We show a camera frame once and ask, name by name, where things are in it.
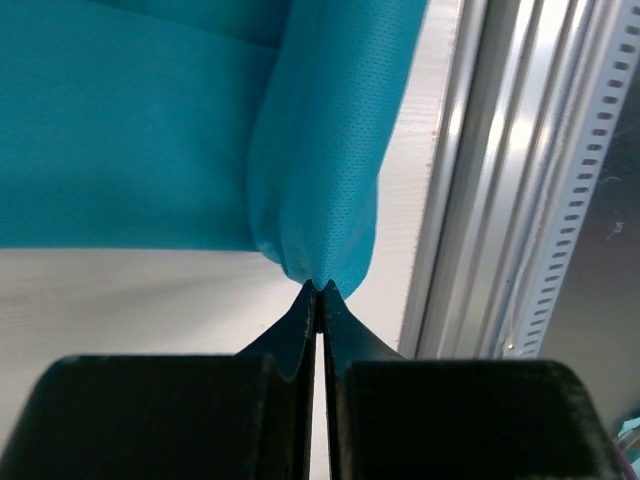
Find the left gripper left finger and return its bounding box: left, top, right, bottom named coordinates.
left=1, top=284, right=316, bottom=479

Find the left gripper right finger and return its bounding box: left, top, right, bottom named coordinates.
left=318, top=283, right=623, bottom=479

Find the teal t shirt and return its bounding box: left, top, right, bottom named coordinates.
left=1, top=1, right=427, bottom=295

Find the white slotted cable duct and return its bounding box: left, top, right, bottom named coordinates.
left=504, top=1, right=639, bottom=359

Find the aluminium mounting rail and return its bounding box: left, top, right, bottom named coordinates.
left=398, top=1, right=602, bottom=359

